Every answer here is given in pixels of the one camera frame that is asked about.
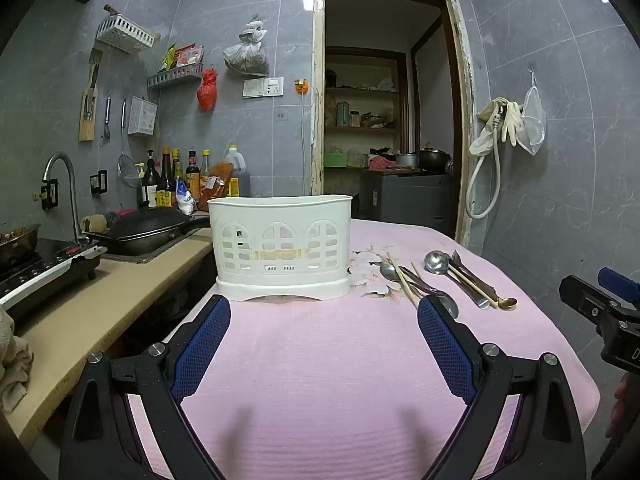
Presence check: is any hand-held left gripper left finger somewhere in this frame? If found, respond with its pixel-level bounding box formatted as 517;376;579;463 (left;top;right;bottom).
59;294;232;480

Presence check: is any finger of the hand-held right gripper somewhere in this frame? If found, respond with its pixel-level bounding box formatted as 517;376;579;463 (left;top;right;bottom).
598;267;640;306
559;275;626;318

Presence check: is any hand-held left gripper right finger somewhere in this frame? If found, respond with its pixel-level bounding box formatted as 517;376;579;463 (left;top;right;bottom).
417;295;586;480

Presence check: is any gold spoon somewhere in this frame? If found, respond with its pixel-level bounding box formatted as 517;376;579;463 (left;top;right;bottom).
446;266;519;310

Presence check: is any wooden chopstick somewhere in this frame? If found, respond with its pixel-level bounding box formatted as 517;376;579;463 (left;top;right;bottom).
411;261;443;296
386;252;422;310

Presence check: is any round steel spoon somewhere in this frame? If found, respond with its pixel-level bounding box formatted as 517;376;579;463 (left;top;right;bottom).
424;250;492;310

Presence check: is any white plastic utensil basket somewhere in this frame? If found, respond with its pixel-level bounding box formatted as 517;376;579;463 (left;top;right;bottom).
207;193;354;304

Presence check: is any person's right hand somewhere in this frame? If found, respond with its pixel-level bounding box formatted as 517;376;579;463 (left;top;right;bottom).
606;372;632;438

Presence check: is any beige kitchen counter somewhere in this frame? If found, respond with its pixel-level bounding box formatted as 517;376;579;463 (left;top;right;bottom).
0;230;215;453

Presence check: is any pink tablecloth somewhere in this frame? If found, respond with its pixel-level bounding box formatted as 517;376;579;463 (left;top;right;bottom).
125;217;601;480

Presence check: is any black wok with lid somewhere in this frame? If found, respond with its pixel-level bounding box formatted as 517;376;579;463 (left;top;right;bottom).
81;206;212;257

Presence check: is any black cabinet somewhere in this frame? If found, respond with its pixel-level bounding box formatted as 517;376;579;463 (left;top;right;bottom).
359;169;457;235

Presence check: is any white and blue bag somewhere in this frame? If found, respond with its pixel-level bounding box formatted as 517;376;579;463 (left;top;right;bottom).
175;177;198;216

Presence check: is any dark bottle yellow label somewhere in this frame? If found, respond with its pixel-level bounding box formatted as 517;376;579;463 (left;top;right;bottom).
156;147;176;209

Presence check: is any dark bottle white label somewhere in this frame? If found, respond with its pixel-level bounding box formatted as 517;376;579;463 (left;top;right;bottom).
141;150;162;209

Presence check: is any dark bottle red label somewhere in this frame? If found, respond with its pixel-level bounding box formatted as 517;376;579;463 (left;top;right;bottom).
186;150;202;201

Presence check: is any induction cooker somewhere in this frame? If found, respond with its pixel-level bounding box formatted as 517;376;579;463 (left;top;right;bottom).
0;239;108;311

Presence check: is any large oil jug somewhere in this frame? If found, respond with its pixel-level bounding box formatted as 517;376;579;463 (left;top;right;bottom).
223;145;252;197

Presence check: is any white mesh bag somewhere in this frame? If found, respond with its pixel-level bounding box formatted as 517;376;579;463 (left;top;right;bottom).
516;66;547;156

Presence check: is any dark cooking pot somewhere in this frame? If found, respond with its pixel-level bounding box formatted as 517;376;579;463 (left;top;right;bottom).
418;147;452;171

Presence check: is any beige towel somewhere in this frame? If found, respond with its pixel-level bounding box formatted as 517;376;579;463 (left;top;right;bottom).
0;305;35;413

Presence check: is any cream rubber glove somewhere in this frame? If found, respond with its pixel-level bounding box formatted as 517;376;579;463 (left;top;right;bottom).
499;101;525;147
468;100;507;157

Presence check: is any steel mesh strainer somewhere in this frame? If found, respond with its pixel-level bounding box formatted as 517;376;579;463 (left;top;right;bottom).
117;99;144;189

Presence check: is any steel faucet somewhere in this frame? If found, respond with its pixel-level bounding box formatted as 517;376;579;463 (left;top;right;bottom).
42;152;85;243

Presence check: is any dark pot with food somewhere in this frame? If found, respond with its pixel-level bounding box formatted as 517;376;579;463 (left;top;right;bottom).
0;224;42;267

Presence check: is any wooden knife holder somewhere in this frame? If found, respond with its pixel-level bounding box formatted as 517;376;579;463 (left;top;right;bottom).
78;49;104;142

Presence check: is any red plastic bag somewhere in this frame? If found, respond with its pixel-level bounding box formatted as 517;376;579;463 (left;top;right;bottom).
196;68;220;112

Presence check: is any wooden storage shelf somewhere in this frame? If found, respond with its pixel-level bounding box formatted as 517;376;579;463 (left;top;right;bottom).
324;49;407;171

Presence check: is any red snack packet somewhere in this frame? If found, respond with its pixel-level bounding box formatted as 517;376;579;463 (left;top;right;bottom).
175;43;205;67

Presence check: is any clear plastic bag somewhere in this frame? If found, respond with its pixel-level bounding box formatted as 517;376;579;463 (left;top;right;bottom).
223;16;270;77

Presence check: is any white hose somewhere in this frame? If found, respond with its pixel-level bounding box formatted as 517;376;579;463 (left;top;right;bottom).
464;110;503;220

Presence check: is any thin wall cable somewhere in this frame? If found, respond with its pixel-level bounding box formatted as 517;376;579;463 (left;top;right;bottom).
301;92;309;197

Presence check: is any small white wall basket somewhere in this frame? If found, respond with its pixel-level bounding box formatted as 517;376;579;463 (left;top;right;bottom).
127;95;157;136

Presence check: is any wooden door frame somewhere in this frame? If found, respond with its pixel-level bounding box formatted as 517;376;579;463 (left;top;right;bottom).
310;0;477;250

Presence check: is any grey wall shelf basket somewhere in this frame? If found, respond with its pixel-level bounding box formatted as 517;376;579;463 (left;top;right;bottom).
147;63;205;92

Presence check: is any long white wall basket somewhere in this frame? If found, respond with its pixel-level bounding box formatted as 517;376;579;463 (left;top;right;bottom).
95;14;157;54

